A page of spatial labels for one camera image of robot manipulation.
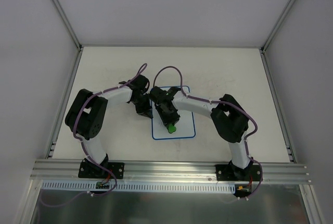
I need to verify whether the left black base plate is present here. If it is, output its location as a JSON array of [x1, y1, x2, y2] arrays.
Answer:
[[78, 158, 124, 179]]

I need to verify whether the left aluminium frame post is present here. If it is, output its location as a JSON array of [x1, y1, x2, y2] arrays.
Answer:
[[51, 0, 82, 50]]

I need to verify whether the right aluminium frame post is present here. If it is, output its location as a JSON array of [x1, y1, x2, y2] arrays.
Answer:
[[261, 0, 297, 54]]

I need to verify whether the green whiteboard eraser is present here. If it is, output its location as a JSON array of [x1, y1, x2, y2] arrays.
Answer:
[[167, 124, 177, 134]]

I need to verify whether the blue framed small whiteboard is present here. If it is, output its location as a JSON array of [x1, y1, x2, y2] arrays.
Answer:
[[150, 86, 196, 141]]

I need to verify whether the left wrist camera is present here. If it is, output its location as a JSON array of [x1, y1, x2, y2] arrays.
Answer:
[[133, 74, 150, 93]]

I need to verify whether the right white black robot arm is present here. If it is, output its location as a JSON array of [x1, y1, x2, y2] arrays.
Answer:
[[149, 86, 253, 180]]

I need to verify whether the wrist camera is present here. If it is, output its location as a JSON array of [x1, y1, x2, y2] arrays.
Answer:
[[149, 86, 171, 105], [133, 74, 150, 93]]

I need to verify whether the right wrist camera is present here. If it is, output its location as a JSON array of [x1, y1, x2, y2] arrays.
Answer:
[[149, 86, 171, 105]]

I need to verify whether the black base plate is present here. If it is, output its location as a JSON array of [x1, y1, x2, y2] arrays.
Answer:
[[78, 158, 124, 179], [215, 164, 262, 181]]

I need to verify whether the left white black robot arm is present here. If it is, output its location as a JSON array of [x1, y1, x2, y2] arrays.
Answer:
[[65, 74, 153, 178]]

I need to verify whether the white slotted cable duct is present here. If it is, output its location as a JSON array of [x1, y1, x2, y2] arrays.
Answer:
[[41, 180, 236, 194]]

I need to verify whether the aluminium mounting rail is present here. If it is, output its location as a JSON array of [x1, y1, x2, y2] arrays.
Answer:
[[30, 159, 312, 184]]

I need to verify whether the aluminium frame post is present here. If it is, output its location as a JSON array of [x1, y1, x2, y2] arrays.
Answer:
[[261, 0, 297, 54], [51, 0, 82, 50]]

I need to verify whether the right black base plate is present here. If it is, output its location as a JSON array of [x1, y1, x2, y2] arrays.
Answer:
[[215, 164, 262, 181]]

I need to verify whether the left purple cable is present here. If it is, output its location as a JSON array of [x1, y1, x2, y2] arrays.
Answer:
[[39, 63, 148, 207]]

